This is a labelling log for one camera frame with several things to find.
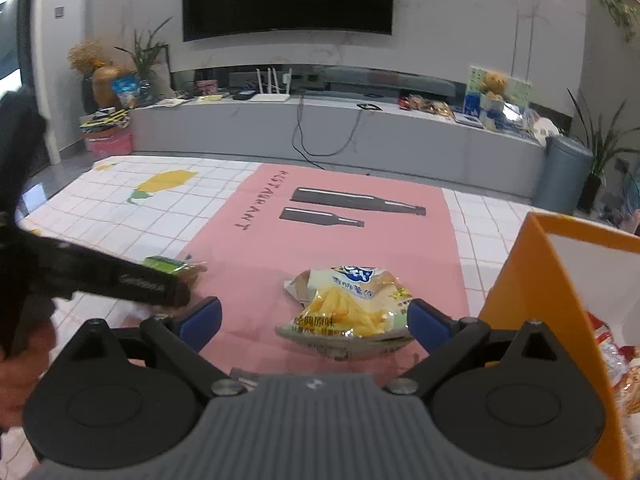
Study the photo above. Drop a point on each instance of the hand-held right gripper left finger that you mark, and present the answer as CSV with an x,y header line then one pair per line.
x,y
200,321

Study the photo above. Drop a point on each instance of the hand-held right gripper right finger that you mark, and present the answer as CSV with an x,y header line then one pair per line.
x,y
430,324

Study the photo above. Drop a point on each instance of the green label snack bag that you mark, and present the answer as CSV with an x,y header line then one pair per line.
x,y
165,264

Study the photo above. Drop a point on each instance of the fries snack packet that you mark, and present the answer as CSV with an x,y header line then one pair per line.
x,y
345,310

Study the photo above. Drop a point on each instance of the orange cardboard box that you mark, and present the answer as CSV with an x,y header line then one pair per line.
x,y
540,310

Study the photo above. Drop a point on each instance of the pile of small snacks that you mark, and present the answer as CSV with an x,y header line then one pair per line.
x,y
427,105

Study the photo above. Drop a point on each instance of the person's left hand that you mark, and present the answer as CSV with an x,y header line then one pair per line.
x,y
22,380

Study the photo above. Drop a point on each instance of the white checked tablecloth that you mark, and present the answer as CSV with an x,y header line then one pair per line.
x,y
100,210

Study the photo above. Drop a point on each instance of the pink printed mat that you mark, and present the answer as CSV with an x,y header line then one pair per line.
x,y
350,240

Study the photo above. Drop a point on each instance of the pink basket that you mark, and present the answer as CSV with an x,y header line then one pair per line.
x,y
107,142

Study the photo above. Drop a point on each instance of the stack of colourful papers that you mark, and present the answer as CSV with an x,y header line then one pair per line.
x,y
102,120

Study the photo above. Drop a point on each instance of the blue snack bag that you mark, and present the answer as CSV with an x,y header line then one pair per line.
x,y
125,90

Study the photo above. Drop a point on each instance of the brown vase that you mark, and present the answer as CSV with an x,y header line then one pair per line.
x,y
107,87

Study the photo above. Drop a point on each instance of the grey trash bin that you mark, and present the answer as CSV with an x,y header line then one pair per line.
x,y
562,175

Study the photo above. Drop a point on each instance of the small pink box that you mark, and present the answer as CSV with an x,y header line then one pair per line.
x,y
207,86

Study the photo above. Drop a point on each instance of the dried flower bunch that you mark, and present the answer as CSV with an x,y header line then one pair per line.
x,y
86,56

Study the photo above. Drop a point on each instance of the grey television console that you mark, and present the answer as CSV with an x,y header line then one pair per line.
x,y
340,127

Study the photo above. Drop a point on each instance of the white plastic bag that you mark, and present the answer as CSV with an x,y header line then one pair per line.
x,y
544,129

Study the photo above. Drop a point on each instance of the white router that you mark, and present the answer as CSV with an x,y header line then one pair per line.
x,y
270,94

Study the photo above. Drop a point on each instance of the long leaf potted plant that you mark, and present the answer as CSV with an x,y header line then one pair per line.
x,y
602,150

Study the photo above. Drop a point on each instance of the brown teddy bear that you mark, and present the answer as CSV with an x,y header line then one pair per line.
x,y
492,85

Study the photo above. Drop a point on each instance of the green white card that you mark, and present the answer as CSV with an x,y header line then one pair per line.
x,y
520,92

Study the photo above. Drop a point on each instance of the hanging vine plant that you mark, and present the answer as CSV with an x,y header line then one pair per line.
x,y
620,12

